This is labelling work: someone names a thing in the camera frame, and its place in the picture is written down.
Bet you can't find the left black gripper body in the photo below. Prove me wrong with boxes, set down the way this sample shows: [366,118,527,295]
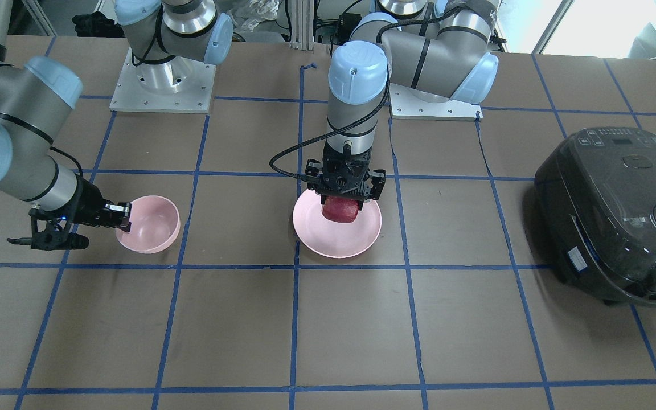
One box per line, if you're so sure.
[305,143,385,200]

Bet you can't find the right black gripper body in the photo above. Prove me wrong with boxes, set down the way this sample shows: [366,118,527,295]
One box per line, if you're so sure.
[29,175,112,236]

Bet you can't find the pink bowl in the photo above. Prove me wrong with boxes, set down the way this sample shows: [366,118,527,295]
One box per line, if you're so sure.
[116,195,181,254]

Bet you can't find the red apple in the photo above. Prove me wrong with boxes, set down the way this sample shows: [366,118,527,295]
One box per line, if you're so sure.
[321,196,362,223]

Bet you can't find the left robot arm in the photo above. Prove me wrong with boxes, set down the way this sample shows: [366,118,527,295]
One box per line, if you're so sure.
[300,1,500,202]

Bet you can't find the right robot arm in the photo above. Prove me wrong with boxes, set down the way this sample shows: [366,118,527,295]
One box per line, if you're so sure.
[0,1,233,253]

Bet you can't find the pink plate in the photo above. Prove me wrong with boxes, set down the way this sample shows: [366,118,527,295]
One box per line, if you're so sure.
[292,190,382,259]

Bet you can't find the black rice cooker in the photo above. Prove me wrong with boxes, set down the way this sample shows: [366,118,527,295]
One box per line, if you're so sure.
[534,127,656,308]

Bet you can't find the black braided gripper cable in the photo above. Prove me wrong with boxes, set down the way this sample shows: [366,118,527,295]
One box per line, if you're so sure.
[269,74,391,182]

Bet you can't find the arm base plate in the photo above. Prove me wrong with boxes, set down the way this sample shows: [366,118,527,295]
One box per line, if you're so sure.
[390,83,483,121]
[109,49,217,114]

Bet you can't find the aluminium frame post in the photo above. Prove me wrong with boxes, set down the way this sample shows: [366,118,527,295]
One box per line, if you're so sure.
[288,0,315,52]

